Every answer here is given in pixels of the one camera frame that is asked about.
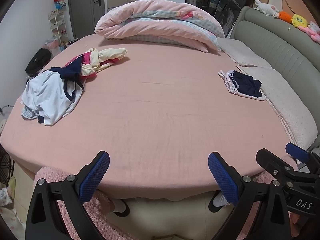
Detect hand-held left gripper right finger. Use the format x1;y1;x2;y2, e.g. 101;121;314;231
208;151;292;240

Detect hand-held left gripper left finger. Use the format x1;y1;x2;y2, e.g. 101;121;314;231
25;151;110;240

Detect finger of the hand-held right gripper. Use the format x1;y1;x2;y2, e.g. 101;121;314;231
286;142;320;175
255;148;300;188

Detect white shirt with navy trim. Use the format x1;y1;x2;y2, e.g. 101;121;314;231
20;66;85;127

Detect navy shorts with white stripes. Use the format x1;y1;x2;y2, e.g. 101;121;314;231
49;54;87;90

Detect person's right foot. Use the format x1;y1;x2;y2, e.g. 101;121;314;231
208;191;234;212

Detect person's foot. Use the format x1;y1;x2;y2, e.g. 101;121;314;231
208;191;234;212
111;199;130;217

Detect person's left foot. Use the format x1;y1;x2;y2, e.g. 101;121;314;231
111;199;130;217

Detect person's pink fluffy robe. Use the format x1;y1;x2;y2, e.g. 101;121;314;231
32;155;320;240

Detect pale pink pillow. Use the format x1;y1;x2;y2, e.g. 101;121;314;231
217;37;273;69
236;66;318;150

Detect navy folded garment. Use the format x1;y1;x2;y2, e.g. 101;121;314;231
232;70;263;98

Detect black fan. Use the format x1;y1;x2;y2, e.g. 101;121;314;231
0;145;12;188

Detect light blue garment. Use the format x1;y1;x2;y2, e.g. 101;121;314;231
21;105;42;119

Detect floral printed cloth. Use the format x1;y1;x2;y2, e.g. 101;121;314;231
0;177;25;240

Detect grey green padded headboard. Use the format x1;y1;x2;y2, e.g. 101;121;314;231
229;6;320;155

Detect yellow pink garment pile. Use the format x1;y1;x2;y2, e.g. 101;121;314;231
64;51;119;78

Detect pink plush toy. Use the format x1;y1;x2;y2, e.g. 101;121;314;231
297;21;320;43

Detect cream yellow garment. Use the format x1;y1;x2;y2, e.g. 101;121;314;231
80;47;128;77

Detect black bag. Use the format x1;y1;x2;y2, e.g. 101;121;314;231
25;48;52;75

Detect yellow sponge plush toy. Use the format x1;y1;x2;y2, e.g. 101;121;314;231
291;14;309;28

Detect orange carrot plush toy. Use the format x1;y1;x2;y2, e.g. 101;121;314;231
278;11;293;23

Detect white shelf rack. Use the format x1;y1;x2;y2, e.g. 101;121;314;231
48;10;68;48

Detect folded pink checked quilt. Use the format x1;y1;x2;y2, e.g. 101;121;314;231
94;0;225;53

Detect grey door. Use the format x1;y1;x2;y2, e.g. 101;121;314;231
68;0;107;39

